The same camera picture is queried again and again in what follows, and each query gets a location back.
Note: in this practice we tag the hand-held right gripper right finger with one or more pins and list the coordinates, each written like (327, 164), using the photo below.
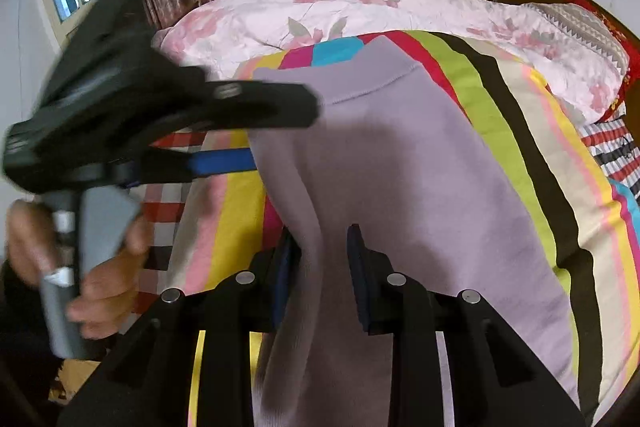
(359, 287)

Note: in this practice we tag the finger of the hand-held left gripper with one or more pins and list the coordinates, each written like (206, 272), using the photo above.
(270, 107)
(225, 162)

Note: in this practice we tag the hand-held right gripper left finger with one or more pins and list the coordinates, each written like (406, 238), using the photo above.
(281, 287)

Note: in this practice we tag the lilac pants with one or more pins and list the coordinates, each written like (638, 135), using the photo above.
(400, 167)

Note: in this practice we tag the person's left forearm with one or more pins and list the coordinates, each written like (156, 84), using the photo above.
(20, 332)

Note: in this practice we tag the person's left hand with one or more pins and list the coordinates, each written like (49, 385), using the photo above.
(110, 292)

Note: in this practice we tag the pink floral quilt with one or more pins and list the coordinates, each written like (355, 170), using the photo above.
(300, 17)

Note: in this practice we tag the colourful striped blanket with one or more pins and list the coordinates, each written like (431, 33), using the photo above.
(525, 132)

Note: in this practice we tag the red patterned pillow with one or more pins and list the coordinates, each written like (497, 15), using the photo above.
(631, 82)

